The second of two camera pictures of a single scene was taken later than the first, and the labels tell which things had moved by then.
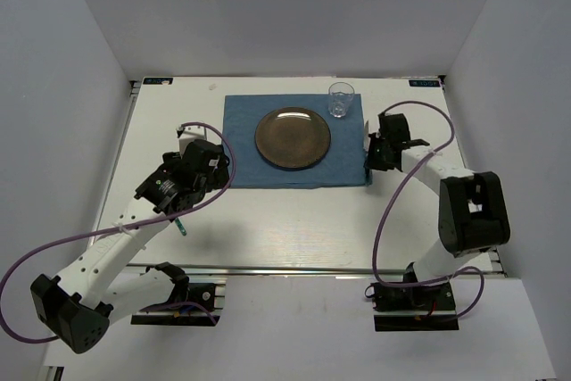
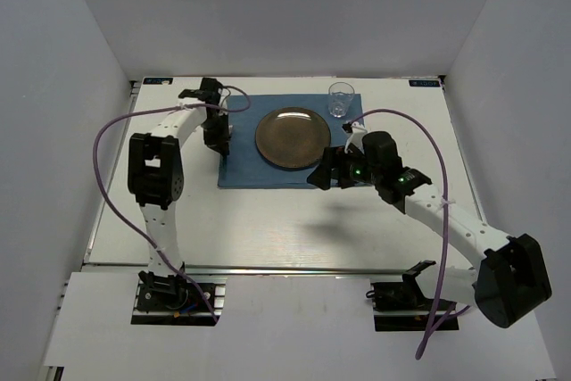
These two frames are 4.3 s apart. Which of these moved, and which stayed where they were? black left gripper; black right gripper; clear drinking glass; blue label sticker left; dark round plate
Moved: black right gripper; black left gripper
Stayed: dark round plate; clear drinking glass; blue label sticker left
